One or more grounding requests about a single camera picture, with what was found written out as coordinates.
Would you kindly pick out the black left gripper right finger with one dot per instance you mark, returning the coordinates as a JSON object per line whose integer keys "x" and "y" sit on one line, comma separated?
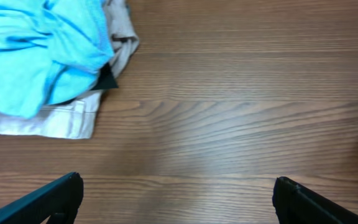
{"x": 296, "y": 204}

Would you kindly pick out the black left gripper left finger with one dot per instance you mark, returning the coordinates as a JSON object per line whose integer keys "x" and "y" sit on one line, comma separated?
{"x": 56, "y": 202}

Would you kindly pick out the beige folded trousers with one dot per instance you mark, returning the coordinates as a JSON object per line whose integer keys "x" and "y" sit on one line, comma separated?
{"x": 76, "y": 120}

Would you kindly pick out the black folded garment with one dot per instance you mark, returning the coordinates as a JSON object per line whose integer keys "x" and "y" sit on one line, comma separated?
{"x": 106, "y": 81}

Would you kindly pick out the light blue printed t-shirt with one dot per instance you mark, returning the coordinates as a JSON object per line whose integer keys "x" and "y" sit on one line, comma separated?
{"x": 50, "y": 52}

